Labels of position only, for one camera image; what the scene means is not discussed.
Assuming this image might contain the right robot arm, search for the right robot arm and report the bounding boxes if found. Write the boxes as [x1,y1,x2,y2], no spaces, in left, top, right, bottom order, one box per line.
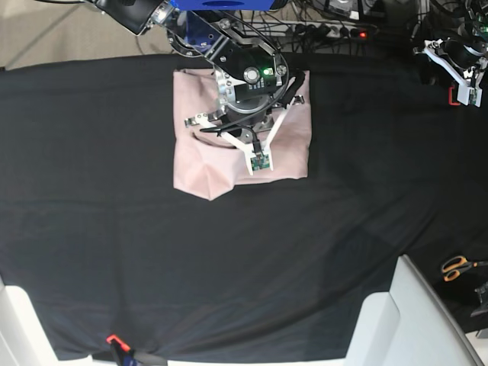
[92,0,305,173]

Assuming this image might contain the orange handled scissors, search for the orange handled scissors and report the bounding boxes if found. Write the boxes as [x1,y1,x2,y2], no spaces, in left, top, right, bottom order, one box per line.
[441,255,487,282]

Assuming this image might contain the white table frame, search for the white table frame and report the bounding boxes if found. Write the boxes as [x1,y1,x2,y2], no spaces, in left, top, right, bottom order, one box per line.
[344,255,483,366]
[1,284,94,365]

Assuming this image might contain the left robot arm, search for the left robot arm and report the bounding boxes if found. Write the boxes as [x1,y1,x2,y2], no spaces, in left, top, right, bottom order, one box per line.
[410,1,487,107]

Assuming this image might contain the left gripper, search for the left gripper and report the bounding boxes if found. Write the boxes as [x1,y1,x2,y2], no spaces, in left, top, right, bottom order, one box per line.
[414,37,487,107]

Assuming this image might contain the pale pink T-shirt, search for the pale pink T-shirt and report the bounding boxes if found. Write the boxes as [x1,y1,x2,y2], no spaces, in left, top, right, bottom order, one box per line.
[173,69,312,201]

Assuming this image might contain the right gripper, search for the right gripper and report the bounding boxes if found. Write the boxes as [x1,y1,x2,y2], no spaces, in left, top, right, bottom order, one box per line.
[185,70,305,175]

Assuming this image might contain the white power strip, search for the white power strip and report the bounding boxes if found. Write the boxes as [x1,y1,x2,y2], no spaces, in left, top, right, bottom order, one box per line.
[246,18,377,40]

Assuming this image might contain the red black clamp right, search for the red black clamp right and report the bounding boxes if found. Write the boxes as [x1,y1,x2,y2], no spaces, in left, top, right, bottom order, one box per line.
[448,85,460,106]

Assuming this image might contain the black table cloth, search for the black table cloth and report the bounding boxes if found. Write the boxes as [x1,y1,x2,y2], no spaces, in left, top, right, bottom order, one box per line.
[1,55,487,362]

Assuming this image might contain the blue plastic bin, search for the blue plastic bin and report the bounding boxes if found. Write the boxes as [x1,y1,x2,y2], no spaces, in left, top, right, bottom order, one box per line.
[169,0,274,11]

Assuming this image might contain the white table frame left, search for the white table frame left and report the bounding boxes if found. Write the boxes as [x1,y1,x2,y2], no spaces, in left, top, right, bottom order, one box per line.
[1,284,94,365]

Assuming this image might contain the white table frame right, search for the white table frame right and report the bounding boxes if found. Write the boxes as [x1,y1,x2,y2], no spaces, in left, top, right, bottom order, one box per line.
[344,255,483,366]

